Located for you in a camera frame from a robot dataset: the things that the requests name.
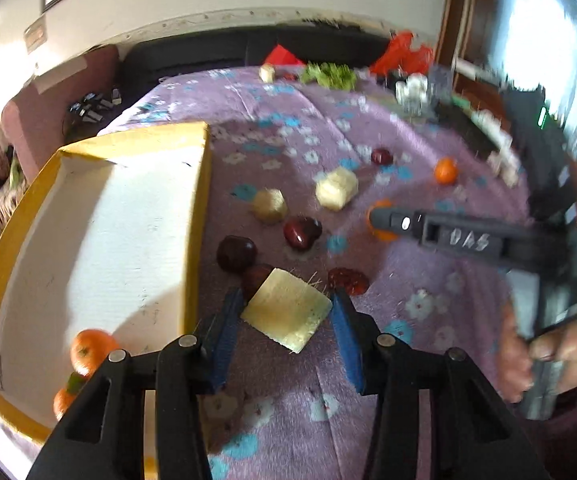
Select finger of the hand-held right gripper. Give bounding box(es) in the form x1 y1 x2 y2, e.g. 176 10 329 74
367 204 575 267

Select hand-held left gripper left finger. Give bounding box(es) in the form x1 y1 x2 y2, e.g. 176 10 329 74
26 287 246 480

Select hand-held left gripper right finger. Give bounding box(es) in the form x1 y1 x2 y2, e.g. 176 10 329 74
329 289 552 480

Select large pale yellow cube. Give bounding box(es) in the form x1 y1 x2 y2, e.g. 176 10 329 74
241 267 333 355

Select yellow cardboard box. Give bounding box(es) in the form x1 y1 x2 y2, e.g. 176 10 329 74
0 121 212 447

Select person's right hand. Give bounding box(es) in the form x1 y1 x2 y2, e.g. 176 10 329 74
499 300 577 407

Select flat red plum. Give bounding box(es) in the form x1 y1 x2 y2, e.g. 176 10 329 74
327 266 371 296

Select purple floral blanket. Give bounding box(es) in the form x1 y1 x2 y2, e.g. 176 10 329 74
96 64 574 480

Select bright window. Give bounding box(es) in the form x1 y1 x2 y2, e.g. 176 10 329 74
497 0 577 171

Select tan cube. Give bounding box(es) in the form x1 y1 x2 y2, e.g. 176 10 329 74
253 188 288 225

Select white plastic container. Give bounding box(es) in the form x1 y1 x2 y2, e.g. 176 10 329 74
395 73 429 112

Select orange tangerine with green leaf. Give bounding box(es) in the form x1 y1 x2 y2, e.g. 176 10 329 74
52 372 90 422

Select red plastic bag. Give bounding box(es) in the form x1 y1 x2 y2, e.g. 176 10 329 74
369 31 435 77

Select green leafy vegetable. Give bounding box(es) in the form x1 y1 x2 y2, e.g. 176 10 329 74
300 61 359 92

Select red box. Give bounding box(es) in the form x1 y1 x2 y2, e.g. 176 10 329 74
264 44 306 67

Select black sofa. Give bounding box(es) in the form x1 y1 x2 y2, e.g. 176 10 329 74
117 26 397 111

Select wooden door frame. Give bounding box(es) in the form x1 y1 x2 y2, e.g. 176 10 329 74
437 0 505 77

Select black cables and plugs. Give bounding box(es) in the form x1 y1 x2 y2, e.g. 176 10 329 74
67 88 122 124

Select small wall sign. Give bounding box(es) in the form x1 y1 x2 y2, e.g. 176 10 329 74
23 21 49 54

